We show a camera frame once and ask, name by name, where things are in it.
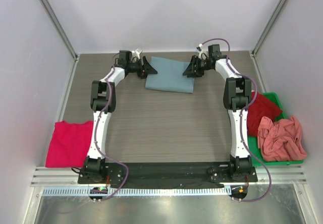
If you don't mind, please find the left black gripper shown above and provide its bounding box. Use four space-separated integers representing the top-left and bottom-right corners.
128 57 158 80

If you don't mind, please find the blue-grey t shirt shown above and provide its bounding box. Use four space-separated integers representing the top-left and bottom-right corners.
145 57 194 93

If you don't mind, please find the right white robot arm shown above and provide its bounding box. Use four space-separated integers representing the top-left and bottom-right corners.
183 43 252 183

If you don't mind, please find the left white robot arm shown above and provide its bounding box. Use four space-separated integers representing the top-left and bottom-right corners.
78 48 157 184

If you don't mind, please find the dark red t shirt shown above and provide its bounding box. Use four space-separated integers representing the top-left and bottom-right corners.
247 92 283 137

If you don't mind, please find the green plastic tray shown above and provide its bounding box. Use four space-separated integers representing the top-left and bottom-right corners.
247 92 307 165

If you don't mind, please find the folded magenta t shirt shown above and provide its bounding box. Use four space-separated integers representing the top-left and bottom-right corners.
45 121 93 168

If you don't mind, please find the salmon pink t shirt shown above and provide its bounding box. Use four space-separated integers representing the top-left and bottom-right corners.
257 116 307 162

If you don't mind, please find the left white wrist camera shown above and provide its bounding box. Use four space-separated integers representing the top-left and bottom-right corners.
131 48 143 60

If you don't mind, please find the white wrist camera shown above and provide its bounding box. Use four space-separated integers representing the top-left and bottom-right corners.
196 43 208 60
131 48 143 60

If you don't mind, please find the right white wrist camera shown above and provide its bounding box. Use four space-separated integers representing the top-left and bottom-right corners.
196 43 208 60

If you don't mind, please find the right aluminium frame post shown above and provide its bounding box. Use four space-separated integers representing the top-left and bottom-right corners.
251 0 288 58

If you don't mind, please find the aluminium frame post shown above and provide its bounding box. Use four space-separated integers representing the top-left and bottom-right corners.
251 0 288 58
39 0 78 62

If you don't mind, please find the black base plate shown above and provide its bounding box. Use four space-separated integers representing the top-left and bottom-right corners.
78 161 258 189

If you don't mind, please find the white slotted cable duct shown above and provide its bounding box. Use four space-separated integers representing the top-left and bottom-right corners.
42 186 231 197

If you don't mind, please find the left aluminium frame post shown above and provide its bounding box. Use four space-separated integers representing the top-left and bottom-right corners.
39 0 78 62

